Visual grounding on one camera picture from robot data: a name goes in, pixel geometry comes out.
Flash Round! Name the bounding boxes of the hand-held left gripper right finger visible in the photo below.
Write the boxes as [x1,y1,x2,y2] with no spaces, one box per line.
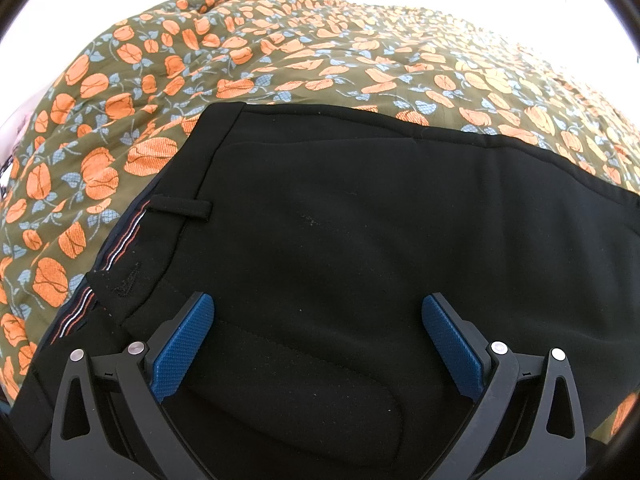
[421,292,587,480]

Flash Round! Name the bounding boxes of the black pants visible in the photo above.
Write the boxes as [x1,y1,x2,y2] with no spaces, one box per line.
[10,101,640,480]

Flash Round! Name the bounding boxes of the orange floral green blanket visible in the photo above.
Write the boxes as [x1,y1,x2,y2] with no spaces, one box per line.
[0,0,640,453]

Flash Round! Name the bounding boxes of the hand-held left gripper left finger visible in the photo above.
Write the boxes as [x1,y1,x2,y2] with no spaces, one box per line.
[49,291,216,480]

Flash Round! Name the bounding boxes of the pink cloth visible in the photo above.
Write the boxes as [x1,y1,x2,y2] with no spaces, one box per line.
[0,87,51,171]

